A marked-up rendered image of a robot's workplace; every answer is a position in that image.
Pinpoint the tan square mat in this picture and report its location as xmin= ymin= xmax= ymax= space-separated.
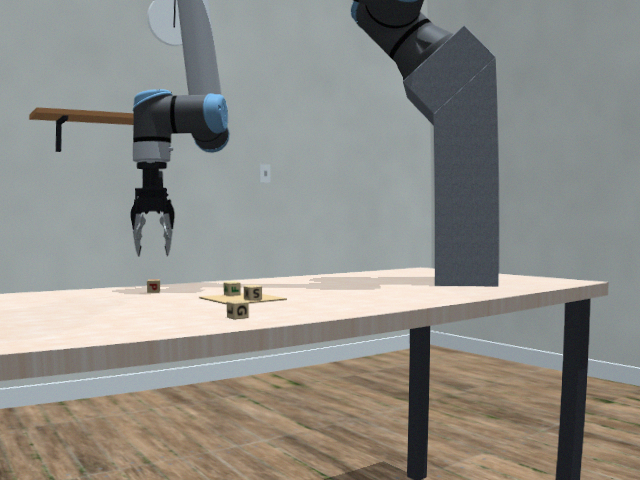
xmin=199 ymin=293 xmax=287 ymax=305

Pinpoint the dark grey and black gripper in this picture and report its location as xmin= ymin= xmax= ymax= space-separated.
xmin=131 ymin=162 xmax=175 ymax=256

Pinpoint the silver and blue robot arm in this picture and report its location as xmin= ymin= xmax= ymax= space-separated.
xmin=133 ymin=0 xmax=454 ymax=163

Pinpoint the beige letter block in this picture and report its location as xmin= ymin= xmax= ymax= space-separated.
xmin=243 ymin=285 xmax=262 ymax=301
xmin=226 ymin=300 xmax=249 ymax=320
xmin=223 ymin=281 xmax=241 ymax=296
xmin=147 ymin=279 xmax=160 ymax=293

